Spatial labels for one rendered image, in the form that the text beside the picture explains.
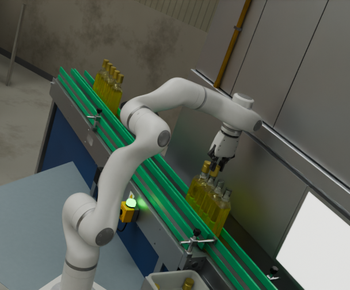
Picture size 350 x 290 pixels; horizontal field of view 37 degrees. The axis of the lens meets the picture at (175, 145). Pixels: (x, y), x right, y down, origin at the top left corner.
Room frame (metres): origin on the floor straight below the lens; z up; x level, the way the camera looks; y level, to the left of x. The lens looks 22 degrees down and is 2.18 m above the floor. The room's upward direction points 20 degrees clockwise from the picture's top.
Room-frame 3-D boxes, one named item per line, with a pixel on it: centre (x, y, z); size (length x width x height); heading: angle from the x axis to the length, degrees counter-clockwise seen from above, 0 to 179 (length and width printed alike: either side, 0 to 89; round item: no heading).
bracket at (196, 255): (1.74, -0.22, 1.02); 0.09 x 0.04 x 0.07; 127
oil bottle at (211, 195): (1.92, -0.23, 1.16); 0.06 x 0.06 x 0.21; 38
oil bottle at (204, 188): (1.96, -0.19, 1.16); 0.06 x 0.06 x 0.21; 36
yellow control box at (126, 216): (2.03, 0.10, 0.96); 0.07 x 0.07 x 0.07; 37
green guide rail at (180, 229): (2.45, 0.34, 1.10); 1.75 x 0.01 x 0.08; 37
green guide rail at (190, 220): (2.49, 0.28, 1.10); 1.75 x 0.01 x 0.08; 37
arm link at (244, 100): (1.96, -0.19, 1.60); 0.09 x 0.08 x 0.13; 46
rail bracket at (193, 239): (1.73, -0.21, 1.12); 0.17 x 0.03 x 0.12; 127
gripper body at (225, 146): (1.96, -0.19, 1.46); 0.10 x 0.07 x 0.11; 126
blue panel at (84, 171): (2.48, 0.25, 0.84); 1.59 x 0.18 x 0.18; 37
